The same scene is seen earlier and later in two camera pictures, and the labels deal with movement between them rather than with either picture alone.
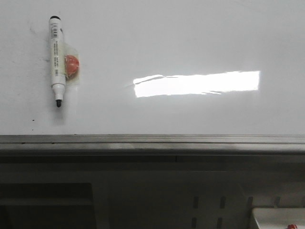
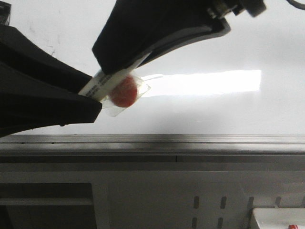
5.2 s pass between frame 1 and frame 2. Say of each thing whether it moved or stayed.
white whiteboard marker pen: moved
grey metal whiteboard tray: stayed
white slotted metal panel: stayed
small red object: stayed
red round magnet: moved
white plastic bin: stayed
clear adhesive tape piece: moved
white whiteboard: stayed
